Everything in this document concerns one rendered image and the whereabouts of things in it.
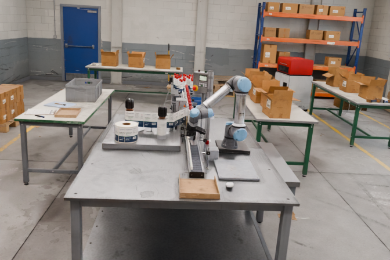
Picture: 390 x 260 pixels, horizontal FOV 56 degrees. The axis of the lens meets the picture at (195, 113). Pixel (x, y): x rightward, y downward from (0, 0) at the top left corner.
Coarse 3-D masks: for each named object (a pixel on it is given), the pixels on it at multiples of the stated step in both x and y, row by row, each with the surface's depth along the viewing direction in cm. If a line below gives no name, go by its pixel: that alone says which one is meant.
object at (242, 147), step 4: (216, 140) 346; (220, 140) 347; (216, 144) 337; (220, 144) 335; (240, 144) 343; (244, 144) 344; (220, 148) 323; (224, 148) 324; (240, 148) 329; (244, 148) 331; (220, 152) 323; (224, 152) 323; (228, 152) 323; (232, 152) 323; (236, 152) 323; (240, 152) 324; (244, 152) 323; (248, 152) 324
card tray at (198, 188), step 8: (184, 184) 256; (192, 184) 257; (200, 184) 258; (208, 184) 259; (216, 184) 253; (184, 192) 244; (192, 192) 245; (200, 192) 246; (208, 192) 247; (216, 192) 247
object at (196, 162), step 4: (192, 148) 316; (196, 148) 316; (192, 152) 306; (196, 152) 306; (192, 156) 297; (196, 156) 297; (192, 160) 288; (196, 160) 289; (200, 160) 289; (192, 164) 280; (196, 164) 281; (200, 164) 281; (196, 168) 273; (200, 168) 273
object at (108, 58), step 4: (104, 52) 847; (108, 52) 846; (112, 52) 845; (116, 52) 853; (104, 56) 855; (108, 56) 855; (112, 56) 854; (116, 56) 858; (104, 60) 857; (108, 60) 857; (112, 60) 857; (116, 60) 860; (104, 64) 860; (108, 64) 859; (112, 64) 859; (116, 64) 862
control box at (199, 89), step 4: (196, 72) 343; (200, 72) 343; (204, 72) 345; (196, 76) 343; (208, 76) 337; (196, 80) 344; (196, 84) 344; (196, 88) 345; (200, 88) 343; (204, 88) 340; (212, 88) 346; (200, 92) 344; (204, 92) 341
